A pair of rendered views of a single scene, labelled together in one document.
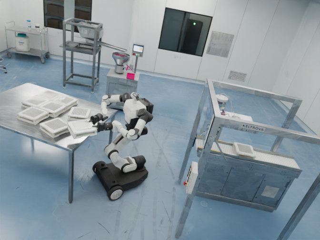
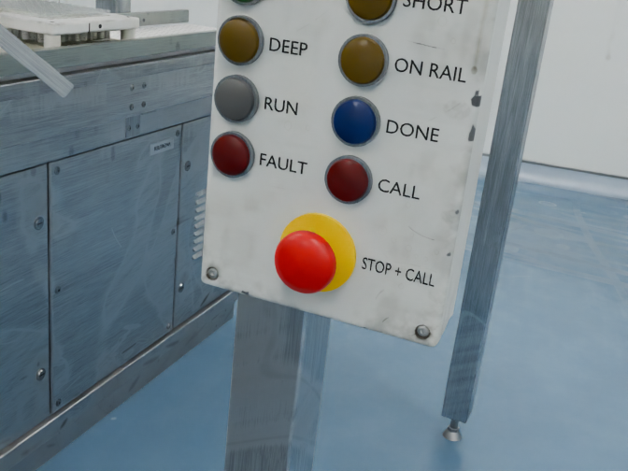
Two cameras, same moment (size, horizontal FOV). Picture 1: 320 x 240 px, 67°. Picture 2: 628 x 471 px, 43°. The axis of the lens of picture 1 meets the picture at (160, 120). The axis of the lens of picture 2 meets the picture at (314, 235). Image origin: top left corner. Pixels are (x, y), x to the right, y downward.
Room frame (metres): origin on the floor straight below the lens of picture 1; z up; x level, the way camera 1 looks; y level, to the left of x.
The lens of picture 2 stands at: (1.66, 0.06, 1.04)
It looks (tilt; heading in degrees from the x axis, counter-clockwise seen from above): 20 degrees down; 290
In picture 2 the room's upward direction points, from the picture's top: 6 degrees clockwise
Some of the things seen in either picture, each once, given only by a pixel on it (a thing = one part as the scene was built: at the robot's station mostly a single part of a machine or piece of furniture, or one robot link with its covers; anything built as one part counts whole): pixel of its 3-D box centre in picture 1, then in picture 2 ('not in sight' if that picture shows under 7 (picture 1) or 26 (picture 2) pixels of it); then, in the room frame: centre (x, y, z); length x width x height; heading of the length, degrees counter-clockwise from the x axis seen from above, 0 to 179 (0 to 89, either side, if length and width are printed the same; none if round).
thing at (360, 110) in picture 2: not in sight; (354, 121); (1.81, -0.38, 0.95); 0.03 x 0.01 x 0.03; 0
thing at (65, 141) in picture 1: (45, 111); not in sight; (2.67, 1.46, 0.81); 1.50 x 1.10 x 0.04; 80
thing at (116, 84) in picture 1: (122, 90); not in sight; (4.85, 0.93, 0.38); 0.63 x 0.57 x 0.76; 96
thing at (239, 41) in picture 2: not in sight; (238, 40); (1.89, -0.38, 0.98); 0.03 x 0.01 x 0.03; 0
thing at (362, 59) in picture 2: not in sight; (362, 60); (1.81, -0.38, 0.98); 0.03 x 0.01 x 0.03; 0
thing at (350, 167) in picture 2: not in sight; (347, 180); (1.81, -0.38, 0.91); 0.03 x 0.01 x 0.03; 0
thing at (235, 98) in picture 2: not in sight; (235, 99); (1.89, -0.38, 0.95); 0.03 x 0.01 x 0.03; 0
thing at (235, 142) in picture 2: not in sight; (231, 154); (1.89, -0.38, 0.91); 0.03 x 0.01 x 0.03; 0
